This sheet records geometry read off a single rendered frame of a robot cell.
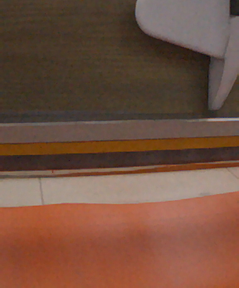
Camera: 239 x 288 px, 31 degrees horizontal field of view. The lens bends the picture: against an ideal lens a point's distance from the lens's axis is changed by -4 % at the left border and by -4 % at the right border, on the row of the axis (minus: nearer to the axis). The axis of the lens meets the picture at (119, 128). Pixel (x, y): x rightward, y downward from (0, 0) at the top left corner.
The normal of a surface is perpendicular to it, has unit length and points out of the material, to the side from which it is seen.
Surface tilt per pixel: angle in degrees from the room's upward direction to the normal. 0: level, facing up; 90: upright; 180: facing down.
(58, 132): 90
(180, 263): 0
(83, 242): 0
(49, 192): 0
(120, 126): 90
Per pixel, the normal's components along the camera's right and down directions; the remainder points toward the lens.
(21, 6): 0.21, 0.29
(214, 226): 0.04, -0.95
